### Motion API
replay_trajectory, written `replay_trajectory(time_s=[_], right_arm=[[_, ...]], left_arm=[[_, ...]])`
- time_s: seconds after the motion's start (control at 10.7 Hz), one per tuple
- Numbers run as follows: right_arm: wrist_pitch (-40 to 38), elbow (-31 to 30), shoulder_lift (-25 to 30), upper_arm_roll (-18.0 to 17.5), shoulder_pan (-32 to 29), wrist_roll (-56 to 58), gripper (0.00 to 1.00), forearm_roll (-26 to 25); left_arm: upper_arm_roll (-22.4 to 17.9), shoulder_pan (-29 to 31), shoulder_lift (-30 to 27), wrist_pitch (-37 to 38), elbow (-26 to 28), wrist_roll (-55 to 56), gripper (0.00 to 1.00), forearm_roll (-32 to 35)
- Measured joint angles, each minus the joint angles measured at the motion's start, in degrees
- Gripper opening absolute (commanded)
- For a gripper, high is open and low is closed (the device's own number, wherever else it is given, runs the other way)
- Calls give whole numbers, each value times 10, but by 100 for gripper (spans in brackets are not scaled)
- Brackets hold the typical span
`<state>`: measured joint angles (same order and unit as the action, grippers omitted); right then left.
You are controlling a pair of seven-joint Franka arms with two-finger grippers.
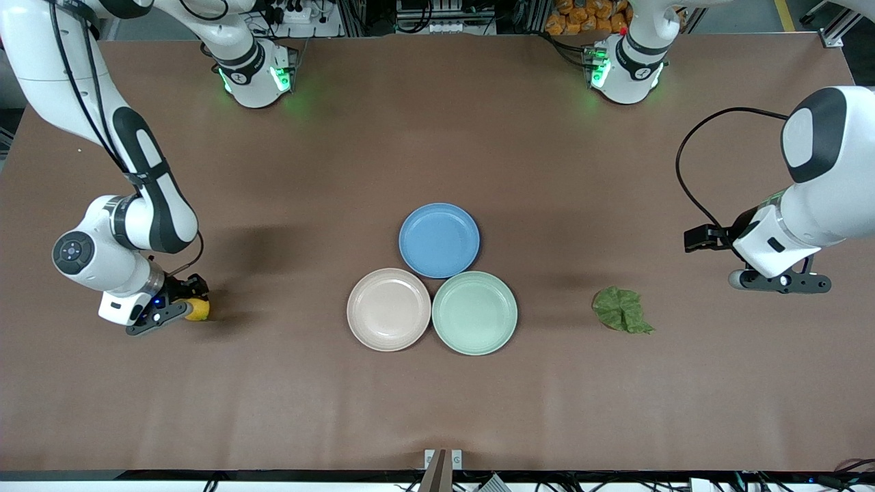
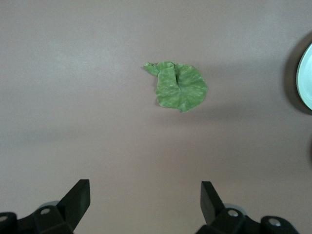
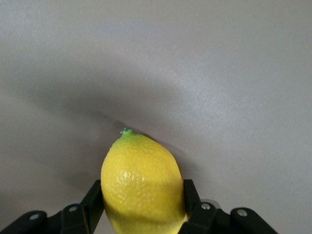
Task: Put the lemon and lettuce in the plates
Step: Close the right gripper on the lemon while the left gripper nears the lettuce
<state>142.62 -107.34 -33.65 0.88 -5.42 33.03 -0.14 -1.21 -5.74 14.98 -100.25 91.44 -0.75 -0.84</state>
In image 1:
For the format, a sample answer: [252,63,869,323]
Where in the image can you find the green lettuce leaf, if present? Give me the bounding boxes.
[591,285,656,336]

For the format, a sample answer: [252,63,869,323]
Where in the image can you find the beige plate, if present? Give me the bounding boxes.
[347,268,432,353]

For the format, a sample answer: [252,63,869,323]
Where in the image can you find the mint green plate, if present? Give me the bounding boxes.
[431,271,519,357]

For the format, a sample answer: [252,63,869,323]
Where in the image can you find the blue plate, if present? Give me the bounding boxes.
[399,202,481,279]

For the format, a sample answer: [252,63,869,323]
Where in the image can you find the bag of oranges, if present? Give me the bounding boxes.
[545,0,633,36]

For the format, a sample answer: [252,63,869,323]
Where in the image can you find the white power strip with plugs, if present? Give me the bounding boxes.
[253,0,342,39]

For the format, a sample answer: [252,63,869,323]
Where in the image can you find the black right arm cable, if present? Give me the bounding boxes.
[48,0,205,277]

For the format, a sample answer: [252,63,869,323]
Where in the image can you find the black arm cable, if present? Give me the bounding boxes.
[675,106,794,240]
[48,0,205,277]

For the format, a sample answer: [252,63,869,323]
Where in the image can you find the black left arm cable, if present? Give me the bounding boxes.
[675,106,794,240]

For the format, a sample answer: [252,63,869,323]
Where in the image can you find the aluminium frame profile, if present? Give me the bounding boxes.
[800,0,863,49]

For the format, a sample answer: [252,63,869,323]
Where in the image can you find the white metal bracket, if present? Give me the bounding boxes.
[418,448,463,492]

